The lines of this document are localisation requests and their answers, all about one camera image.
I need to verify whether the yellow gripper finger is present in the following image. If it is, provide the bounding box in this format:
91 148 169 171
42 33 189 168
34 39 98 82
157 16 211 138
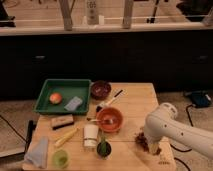
148 143 160 155

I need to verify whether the dark grape bunch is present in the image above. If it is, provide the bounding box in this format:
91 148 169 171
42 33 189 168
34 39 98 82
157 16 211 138
134 131 162 156

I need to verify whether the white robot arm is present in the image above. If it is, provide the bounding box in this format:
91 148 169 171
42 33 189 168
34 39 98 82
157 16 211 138
143 103 213 159

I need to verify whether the orange bowl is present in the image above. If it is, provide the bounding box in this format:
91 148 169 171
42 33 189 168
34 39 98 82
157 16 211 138
96 107 123 133

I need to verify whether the purple bowl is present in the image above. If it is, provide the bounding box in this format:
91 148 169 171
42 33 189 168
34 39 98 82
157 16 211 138
91 80 111 100

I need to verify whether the small potted cactus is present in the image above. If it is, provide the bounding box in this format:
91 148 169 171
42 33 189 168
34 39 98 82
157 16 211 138
96 136 112 158

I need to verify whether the metal spoon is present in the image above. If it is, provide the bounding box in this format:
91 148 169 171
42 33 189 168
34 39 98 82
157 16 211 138
87 118 113 124

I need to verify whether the white cup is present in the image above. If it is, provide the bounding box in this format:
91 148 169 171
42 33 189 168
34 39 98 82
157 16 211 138
83 124 99 148

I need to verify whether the black white brush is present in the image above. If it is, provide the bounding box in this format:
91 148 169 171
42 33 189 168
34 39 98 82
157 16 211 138
96 90 123 112

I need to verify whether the dark object on floor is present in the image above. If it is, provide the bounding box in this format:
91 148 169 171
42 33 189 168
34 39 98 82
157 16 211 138
185 91 212 108

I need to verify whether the blue sponge in tray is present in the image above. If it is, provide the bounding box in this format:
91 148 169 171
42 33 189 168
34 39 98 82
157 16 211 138
65 96 83 111

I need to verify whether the green plastic cup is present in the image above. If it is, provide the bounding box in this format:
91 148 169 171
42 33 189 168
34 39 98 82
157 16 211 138
52 150 68 169

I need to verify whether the wooden block brush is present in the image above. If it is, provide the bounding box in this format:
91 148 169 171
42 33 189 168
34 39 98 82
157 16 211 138
51 115 74 130

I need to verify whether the green plastic tray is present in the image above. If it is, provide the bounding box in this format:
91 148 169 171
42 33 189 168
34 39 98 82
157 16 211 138
35 79 91 115

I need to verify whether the orange peach fruit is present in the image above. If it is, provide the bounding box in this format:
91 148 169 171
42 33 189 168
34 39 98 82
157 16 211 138
49 92 62 105

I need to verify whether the blue folded cloth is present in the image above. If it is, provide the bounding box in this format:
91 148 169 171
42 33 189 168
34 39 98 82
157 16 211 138
24 137 49 169

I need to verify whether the black cable right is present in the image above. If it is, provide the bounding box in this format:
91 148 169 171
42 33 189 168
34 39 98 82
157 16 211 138
170 104 198 154

